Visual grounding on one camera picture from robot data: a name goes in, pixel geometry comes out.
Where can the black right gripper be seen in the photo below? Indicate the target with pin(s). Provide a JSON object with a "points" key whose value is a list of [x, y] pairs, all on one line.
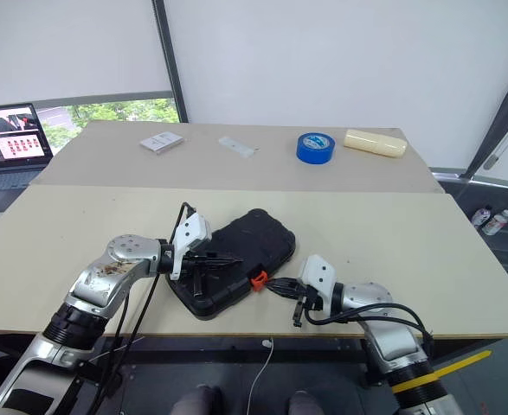
{"points": [[307, 298]]}

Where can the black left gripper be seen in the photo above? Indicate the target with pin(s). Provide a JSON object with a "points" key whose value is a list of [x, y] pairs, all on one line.
{"points": [[191, 261]]}

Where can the black plastic tool case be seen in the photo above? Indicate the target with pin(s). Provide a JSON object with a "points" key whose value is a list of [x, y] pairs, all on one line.
{"points": [[253, 242]]}

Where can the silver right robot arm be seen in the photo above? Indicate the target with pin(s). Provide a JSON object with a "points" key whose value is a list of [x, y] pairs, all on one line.
{"points": [[387, 333]]}

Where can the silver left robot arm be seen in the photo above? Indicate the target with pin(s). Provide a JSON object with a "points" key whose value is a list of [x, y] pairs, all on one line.
{"points": [[106, 276]]}

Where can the dark rounded shape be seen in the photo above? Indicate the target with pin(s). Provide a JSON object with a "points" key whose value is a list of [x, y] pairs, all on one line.
{"points": [[196, 402], [305, 404]]}

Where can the white card box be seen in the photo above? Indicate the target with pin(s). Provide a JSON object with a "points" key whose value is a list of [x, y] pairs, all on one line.
{"points": [[162, 142]]}

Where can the blue tape roll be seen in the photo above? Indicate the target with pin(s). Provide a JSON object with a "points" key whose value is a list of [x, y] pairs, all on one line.
{"points": [[315, 149]]}

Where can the cream foam roll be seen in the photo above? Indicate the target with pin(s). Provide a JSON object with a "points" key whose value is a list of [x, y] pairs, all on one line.
{"points": [[374, 143]]}

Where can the dark capped plastic bottle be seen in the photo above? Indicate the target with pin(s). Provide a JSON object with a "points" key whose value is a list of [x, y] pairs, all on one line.
{"points": [[480, 217]]}

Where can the white capped plastic bottle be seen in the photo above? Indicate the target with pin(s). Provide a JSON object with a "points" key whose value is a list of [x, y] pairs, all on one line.
{"points": [[497, 222]]}

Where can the open laptop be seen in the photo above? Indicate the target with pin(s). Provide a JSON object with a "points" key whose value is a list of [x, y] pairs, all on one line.
{"points": [[7, 142]]}

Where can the dark diagonal stand leg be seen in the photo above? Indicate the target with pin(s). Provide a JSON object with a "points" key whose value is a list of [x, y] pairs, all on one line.
{"points": [[502, 112]]}

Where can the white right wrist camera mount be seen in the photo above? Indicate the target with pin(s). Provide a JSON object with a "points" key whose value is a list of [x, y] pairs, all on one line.
{"points": [[318, 276]]}

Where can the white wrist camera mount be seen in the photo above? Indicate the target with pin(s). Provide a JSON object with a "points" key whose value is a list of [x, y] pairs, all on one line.
{"points": [[188, 235], [318, 276]]}

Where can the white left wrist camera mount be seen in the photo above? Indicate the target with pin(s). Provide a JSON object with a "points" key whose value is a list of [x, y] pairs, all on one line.
{"points": [[188, 235]]}

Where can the black table frame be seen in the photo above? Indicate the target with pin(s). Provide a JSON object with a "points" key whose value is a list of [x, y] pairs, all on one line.
{"points": [[236, 348]]}

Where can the black window frame post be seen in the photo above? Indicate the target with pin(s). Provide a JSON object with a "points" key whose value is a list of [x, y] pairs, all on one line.
{"points": [[169, 56]]}

